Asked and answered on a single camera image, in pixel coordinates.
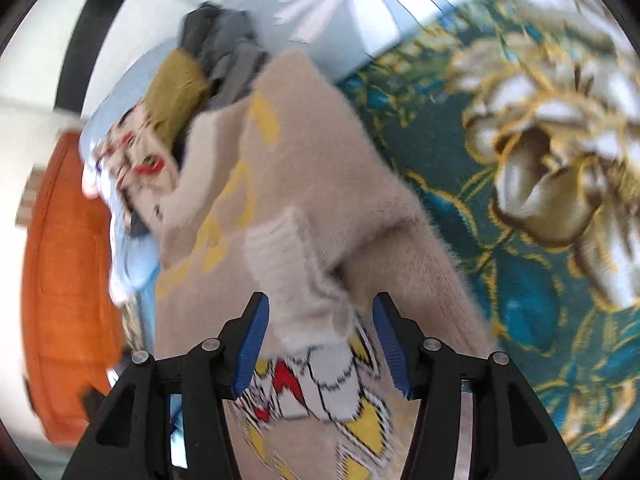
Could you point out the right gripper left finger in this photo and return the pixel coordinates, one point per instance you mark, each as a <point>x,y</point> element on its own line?
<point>128,435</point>

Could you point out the cream car print pajamas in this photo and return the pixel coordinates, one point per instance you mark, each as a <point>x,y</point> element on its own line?
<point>142,167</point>

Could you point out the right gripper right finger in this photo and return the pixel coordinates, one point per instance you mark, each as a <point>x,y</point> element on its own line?
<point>513,437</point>

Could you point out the olive green knit sweater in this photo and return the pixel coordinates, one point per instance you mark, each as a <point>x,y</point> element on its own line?
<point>178,91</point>

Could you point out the teal floral bed blanket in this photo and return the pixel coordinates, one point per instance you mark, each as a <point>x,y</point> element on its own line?
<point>516,122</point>

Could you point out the white and black wardrobe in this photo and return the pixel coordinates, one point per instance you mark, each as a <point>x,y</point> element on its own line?
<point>66,55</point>

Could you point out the beige fluffy printed sweater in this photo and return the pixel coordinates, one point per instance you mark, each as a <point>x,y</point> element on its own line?
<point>283,193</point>

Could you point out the light blue floral quilt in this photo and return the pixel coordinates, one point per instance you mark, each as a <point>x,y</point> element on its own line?
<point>338,35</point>

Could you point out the dark grey garment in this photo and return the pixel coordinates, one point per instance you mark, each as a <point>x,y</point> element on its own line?
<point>225,44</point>

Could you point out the orange wooden headboard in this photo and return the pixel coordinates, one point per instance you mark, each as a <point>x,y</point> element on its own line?
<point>72,332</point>

